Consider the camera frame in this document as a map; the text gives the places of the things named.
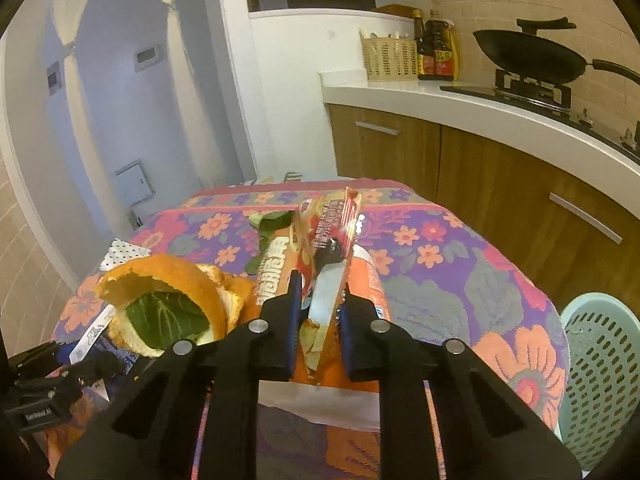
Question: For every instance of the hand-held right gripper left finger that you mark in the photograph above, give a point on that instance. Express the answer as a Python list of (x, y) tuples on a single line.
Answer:
[(296, 320)]

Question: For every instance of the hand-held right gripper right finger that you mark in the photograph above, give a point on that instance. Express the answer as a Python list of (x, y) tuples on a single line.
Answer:
[(346, 355)]

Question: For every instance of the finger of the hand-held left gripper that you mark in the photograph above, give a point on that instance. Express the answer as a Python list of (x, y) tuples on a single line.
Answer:
[(95, 372)]

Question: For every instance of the blue white wrapper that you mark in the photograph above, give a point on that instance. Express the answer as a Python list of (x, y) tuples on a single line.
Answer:
[(92, 335)]

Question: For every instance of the green vegetable stalk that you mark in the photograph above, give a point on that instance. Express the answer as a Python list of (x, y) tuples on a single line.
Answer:
[(275, 222)]

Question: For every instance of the polka dot paper bag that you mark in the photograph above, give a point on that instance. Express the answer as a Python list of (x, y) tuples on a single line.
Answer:
[(122, 255)]

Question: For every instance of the teal plastic basket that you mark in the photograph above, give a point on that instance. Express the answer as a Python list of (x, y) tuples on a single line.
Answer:
[(600, 360)]

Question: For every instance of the white paper sheet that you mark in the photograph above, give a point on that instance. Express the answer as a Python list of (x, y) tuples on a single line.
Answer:
[(320, 405)]

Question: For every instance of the small orange peel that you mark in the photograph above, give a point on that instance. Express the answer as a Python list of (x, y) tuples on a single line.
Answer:
[(235, 295)]

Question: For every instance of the small green leaf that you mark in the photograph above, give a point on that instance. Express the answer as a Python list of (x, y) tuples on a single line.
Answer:
[(257, 265)]

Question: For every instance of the orange white snack packet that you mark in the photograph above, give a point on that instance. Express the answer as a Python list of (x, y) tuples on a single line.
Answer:
[(367, 280)]

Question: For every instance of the large orange peel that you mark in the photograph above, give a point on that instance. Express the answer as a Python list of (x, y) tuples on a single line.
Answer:
[(175, 275)]

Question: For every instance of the floral tablecloth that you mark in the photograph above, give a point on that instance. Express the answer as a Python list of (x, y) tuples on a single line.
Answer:
[(440, 270)]

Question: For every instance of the narrow wooden cabinet door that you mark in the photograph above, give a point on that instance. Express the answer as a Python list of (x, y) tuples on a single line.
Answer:
[(380, 155)]

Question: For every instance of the wide wooden cabinet door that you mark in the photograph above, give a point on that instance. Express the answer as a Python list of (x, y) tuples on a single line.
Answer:
[(505, 195)]

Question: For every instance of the white kitchen counter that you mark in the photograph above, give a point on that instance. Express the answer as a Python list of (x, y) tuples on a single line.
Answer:
[(400, 91)]

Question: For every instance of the white curtain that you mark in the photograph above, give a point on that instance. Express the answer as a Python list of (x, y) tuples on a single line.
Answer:
[(175, 85), (75, 110)]

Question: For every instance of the wicker basket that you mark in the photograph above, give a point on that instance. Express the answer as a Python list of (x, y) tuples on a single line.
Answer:
[(390, 60)]

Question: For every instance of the dark sauce bottle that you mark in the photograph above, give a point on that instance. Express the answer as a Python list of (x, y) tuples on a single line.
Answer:
[(421, 45)]

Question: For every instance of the black gas stove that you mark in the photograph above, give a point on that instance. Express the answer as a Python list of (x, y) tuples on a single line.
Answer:
[(530, 91)]

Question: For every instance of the wooden box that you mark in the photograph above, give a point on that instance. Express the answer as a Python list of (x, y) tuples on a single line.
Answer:
[(397, 9)]

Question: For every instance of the black wok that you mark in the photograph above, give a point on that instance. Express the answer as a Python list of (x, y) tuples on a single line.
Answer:
[(530, 55)]

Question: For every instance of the white wall box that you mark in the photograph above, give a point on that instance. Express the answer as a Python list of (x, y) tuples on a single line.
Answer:
[(134, 182)]

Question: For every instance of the wall switch plate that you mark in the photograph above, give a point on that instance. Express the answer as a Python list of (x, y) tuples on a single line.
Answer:
[(53, 77)]

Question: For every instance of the wall control panel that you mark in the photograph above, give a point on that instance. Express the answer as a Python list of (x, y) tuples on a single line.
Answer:
[(147, 58)]

